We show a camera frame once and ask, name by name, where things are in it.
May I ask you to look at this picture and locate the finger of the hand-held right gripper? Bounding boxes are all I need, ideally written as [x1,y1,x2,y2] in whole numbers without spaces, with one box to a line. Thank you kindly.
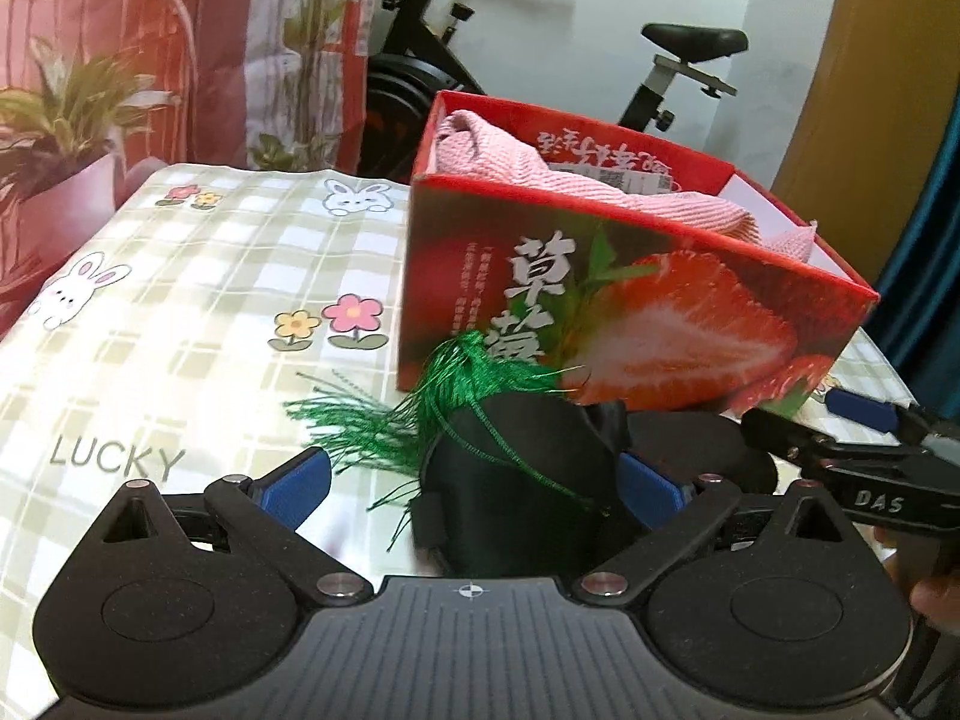
[741,409,927,470]
[825,388,960,466]

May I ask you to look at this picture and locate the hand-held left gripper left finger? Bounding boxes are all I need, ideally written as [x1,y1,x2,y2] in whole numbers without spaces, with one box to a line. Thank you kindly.
[90,446,372,608]

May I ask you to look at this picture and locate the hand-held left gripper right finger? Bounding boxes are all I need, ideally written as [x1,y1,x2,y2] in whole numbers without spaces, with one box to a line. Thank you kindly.
[574,450,856,608]

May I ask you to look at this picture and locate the black cloth with green tassel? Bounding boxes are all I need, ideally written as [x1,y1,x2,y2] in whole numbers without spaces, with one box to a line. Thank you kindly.
[283,330,777,578]

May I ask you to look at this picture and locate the red strawberry print box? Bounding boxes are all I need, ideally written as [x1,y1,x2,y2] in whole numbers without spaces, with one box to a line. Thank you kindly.
[396,88,878,421]

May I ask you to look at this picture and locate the pale pink knitted cloth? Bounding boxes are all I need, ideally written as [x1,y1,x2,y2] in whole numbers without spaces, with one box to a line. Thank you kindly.
[433,109,818,267]

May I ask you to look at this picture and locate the person's right hand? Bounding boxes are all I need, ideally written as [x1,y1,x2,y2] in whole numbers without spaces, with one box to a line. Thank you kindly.
[910,574,960,616]

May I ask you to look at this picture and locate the teal curtain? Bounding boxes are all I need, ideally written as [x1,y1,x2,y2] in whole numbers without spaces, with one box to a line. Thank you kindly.
[877,157,960,421]

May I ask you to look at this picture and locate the wooden door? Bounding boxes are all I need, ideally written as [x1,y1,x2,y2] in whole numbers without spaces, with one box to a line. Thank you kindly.
[772,0,960,271]

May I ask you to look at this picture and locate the black exercise bike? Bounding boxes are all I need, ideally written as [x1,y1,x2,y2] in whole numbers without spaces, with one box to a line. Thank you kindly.
[364,0,751,166]

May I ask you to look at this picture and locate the printed pink backdrop cloth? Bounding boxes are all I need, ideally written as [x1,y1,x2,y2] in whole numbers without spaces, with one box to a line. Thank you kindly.
[0,0,380,338]

